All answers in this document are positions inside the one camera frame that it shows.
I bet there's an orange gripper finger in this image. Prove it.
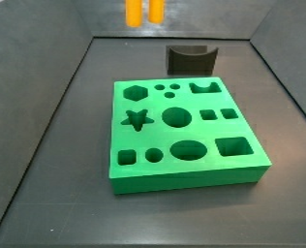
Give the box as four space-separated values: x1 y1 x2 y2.
149 0 165 24
126 0 143 27

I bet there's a dark grey curved block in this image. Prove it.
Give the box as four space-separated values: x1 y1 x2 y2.
166 46 219 76

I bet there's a green shape sorter block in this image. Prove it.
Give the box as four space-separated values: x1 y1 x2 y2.
110 77 271 194

